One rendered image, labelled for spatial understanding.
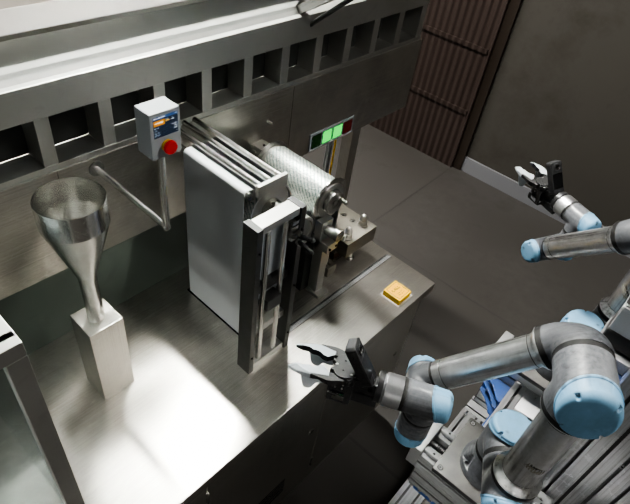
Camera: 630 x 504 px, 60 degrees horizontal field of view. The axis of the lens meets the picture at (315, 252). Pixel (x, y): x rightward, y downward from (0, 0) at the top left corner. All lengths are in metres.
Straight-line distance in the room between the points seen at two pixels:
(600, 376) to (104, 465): 1.12
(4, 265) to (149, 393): 0.49
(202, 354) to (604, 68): 3.01
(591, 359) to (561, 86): 2.95
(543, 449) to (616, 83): 2.89
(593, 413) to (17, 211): 1.28
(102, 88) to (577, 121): 3.17
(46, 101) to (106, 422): 0.80
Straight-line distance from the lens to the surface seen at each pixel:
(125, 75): 1.41
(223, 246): 1.51
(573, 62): 3.90
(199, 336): 1.69
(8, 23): 0.79
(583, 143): 4.01
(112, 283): 1.73
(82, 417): 1.59
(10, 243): 1.47
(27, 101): 1.32
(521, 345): 1.27
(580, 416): 1.14
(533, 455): 1.31
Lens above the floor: 2.23
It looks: 42 degrees down
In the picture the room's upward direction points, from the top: 9 degrees clockwise
